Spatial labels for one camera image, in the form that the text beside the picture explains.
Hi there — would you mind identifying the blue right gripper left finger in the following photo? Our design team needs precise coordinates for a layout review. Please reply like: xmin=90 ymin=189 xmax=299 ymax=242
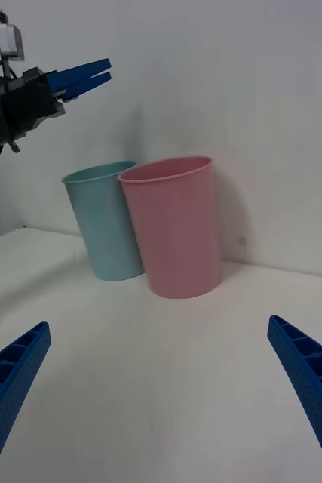
xmin=0 ymin=321 xmax=52 ymax=483

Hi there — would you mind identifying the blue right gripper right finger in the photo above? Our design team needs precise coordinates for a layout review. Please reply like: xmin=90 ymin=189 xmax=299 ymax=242
xmin=267 ymin=315 xmax=322 ymax=483

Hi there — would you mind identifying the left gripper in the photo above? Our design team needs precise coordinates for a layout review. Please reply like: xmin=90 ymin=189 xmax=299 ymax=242
xmin=1 ymin=57 xmax=113 ymax=143

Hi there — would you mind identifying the pale blue plastic bin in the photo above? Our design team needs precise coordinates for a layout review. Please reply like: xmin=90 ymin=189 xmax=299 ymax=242
xmin=61 ymin=160 xmax=147 ymax=282

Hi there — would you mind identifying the pink plastic bin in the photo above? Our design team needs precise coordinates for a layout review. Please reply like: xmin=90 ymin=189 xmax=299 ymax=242
xmin=118 ymin=155 xmax=223 ymax=300

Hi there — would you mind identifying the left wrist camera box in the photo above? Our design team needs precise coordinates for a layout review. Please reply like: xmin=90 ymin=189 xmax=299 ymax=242
xmin=0 ymin=23 xmax=26 ymax=63

